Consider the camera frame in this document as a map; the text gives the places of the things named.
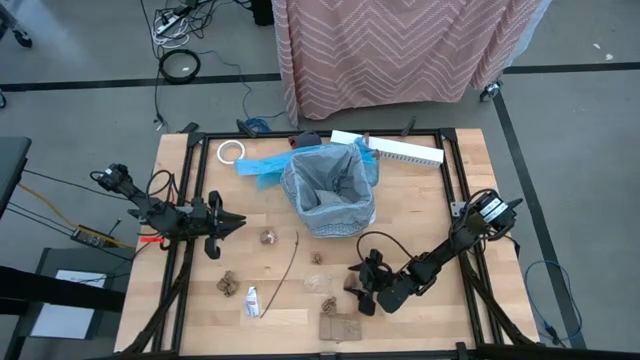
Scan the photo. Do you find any white coiled cable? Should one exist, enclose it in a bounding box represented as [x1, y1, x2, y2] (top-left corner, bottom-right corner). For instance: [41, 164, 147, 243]
[151, 27, 192, 50]

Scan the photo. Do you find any yellow cable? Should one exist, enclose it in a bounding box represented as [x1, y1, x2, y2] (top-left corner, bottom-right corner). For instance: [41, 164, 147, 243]
[17, 182, 137, 250]

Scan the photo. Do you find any brown cardboard piece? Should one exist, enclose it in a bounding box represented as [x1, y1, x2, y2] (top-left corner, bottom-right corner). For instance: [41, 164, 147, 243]
[318, 311, 363, 343]

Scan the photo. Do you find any blue plastic trash bag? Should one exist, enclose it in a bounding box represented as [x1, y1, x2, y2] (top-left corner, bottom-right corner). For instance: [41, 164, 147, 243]
[233, 136, 381, 192]

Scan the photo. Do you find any blue looped floor cable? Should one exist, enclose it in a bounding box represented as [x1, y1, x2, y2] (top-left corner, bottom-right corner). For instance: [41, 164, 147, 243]
[523, 259, 584, 347]

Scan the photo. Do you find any black beam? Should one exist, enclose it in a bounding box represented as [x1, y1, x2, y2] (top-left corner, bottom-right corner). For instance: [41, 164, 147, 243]
[0, 264, 127, 315]

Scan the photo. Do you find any white slotted cable duct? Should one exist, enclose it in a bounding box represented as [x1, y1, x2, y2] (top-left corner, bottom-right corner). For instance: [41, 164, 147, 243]
[329, 129, 446, 169]

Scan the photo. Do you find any black electronics box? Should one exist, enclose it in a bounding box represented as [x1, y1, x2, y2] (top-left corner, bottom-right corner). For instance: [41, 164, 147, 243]
[69, 224, 122, 250]

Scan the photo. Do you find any pink chevron cloth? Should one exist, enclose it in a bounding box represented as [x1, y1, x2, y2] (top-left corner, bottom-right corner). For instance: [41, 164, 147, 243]
[271, 0, 544, 129]

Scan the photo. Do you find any white paper sheet on cart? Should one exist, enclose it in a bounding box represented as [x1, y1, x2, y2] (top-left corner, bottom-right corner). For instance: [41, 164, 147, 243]
[29, 268, 108, 341]

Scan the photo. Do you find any dark grey red pouch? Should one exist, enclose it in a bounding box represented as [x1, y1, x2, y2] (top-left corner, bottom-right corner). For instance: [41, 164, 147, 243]
[287, 130, 324, 151]

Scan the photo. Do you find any black floor box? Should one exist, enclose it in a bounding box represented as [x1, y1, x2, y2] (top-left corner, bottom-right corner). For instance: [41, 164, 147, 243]
[248, 0, 275, 28]

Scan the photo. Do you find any clear plastic wrapper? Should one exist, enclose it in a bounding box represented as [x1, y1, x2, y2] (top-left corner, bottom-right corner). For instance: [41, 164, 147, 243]
[301, 272, 334, 296]

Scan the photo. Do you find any grey cart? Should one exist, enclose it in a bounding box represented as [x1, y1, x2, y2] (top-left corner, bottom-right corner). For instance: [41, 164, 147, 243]
[4, 247, 136, 360]

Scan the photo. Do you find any dark grey desk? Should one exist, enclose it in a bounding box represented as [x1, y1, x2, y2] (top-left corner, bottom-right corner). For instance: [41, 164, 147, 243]
[0, 135, 33, 221]

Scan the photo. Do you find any black floor cable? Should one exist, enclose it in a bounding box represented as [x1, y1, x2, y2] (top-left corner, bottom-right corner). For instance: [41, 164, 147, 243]
[22, 168, 130, 202]

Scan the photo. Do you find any white power strip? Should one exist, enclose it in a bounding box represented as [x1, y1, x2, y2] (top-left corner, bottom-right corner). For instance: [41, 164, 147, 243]
[153, 12, 182, 36]

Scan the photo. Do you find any thin blue network cable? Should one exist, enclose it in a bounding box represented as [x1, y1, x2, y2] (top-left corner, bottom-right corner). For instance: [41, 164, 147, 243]
[197, 48, 287, 135]

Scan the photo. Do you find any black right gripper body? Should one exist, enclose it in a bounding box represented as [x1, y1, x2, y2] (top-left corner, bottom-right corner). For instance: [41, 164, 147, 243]
[357, 249, 396, 317]

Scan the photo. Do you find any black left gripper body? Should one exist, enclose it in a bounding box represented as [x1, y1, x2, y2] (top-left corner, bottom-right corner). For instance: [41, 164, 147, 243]
[188, 190, 225, 260]

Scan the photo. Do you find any grey patterned trash bag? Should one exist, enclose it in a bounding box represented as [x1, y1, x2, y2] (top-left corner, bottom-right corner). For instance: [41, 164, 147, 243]
[279, 142, 378, 240]

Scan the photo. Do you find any pink quilted hanging blanket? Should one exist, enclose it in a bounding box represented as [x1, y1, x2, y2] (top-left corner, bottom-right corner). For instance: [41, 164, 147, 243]
[507, 0, 554, 69]

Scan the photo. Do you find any white tape roll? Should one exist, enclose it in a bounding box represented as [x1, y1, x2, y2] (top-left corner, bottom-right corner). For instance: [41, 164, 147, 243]
[215, 138, 248, 166]

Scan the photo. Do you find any black chair leg caster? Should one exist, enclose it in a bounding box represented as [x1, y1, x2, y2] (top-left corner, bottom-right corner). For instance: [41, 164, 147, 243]
[0, 3, 35, 50]

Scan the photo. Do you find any black aluminium table frame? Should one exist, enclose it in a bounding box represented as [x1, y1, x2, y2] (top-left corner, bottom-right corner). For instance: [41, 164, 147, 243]
[118, 127, 542, 360]

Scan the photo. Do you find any long black zip tie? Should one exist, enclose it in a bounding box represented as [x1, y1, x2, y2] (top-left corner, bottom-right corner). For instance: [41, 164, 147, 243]
[259, 230, 301, 320]

